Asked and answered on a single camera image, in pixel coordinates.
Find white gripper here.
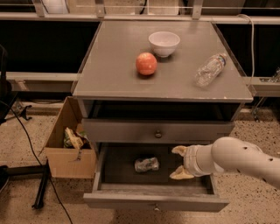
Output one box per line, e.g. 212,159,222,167
170,145,210,179

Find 7up soda can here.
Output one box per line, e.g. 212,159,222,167
135,157,159,172

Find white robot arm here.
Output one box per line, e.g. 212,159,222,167
170,136,280,189

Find brass upper drawer knob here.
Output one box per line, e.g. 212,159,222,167
155,130,162,138

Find metal lower drawer knob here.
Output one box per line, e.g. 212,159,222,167
154,204,160,211

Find open grey lower drawer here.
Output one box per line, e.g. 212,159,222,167
84,143,229,213

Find grey wooden drawer cabinet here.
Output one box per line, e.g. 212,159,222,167
73,21,253,144

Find closed grey upper drawer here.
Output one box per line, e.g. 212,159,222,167
82,119,235,144

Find clear plastic water bottle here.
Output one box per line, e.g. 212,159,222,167
194,53,228,88

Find snack bags in box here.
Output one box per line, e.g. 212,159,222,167
63,128,90,150

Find red apple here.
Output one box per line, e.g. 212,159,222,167
136,52,158,75

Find brown cardboard box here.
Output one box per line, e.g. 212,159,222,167
44,97,96,179

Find white ceramic bowl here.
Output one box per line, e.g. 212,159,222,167
148,31,180,58

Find black floor stand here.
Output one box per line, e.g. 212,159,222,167
0,158,52,210

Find black floor cable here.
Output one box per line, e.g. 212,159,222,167
0,100,74,224

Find grey metal rail frame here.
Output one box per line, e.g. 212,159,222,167
1,0,280,102

